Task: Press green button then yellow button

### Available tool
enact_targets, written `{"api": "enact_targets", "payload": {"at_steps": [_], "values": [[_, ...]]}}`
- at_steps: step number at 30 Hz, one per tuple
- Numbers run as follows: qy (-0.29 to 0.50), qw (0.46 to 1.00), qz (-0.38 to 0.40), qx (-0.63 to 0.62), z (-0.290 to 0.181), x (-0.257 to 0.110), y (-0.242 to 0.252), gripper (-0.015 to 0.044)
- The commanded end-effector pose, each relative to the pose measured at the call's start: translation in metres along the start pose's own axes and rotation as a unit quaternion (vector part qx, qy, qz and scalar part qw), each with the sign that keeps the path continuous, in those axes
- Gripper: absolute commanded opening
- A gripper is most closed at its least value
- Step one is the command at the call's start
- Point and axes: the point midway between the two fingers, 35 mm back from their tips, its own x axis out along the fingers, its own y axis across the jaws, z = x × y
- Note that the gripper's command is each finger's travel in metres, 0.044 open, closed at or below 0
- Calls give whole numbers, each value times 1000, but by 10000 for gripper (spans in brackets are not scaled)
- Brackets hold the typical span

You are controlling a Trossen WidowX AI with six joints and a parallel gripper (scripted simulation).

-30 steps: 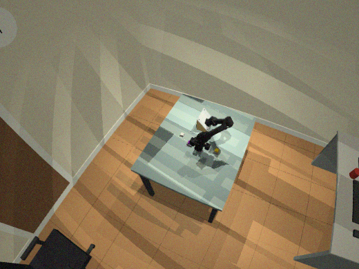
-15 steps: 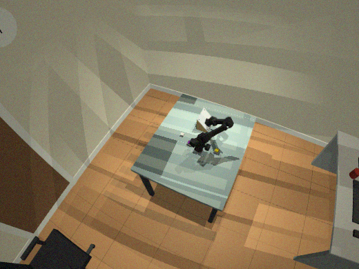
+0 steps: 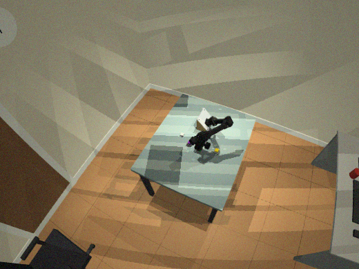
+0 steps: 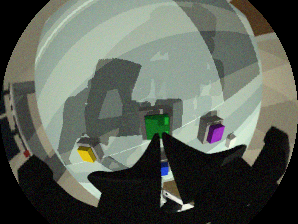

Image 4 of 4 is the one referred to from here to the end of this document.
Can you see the green button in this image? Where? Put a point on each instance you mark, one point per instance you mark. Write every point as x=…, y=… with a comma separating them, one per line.
x=157, y=118

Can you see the blue button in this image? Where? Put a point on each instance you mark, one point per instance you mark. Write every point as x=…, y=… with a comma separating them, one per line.
x=165, y=167

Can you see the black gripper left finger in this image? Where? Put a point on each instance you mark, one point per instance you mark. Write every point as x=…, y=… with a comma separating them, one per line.
x=143, y=178

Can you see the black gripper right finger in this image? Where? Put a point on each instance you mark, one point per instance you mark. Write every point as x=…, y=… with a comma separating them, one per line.
x=191, y=168

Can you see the purple button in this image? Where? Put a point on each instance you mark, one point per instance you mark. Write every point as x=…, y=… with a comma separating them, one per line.
x=210, y=129

